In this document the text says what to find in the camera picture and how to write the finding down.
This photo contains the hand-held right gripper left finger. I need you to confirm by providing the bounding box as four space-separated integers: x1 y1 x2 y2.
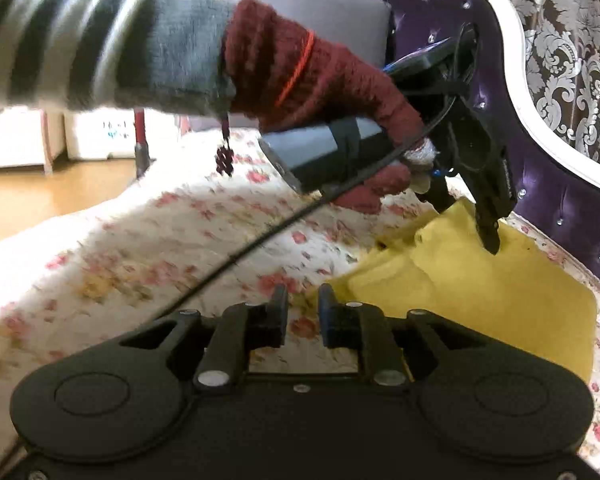
120 284 290 392

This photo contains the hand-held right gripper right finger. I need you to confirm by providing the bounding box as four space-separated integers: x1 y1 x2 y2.
318 284 487 390

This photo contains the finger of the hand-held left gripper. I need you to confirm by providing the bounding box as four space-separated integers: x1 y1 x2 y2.
424 172 458 215
474 199 504 257

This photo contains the mustard yellow knit garment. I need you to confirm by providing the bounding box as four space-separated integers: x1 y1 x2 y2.
300 197 598 386

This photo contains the person's left forearm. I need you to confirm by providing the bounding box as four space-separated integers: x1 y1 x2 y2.
0 0 237 117

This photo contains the person's left hand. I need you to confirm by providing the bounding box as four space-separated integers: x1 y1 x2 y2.
221 0 437 215

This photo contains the purple tufted headboard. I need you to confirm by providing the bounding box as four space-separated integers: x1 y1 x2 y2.
347 0 600 306

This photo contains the floral bed sheet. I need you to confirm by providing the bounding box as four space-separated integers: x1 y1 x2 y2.
0 127 600 480

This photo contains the red metal pole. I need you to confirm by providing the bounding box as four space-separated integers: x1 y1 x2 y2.
132 0 156 181

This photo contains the white storage box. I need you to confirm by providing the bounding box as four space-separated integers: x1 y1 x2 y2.
62 107 138 162

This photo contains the black cable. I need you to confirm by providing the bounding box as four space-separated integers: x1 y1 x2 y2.
147 22 481 323

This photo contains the dark red bracelet charm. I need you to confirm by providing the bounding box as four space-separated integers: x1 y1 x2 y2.
215 115 236 178

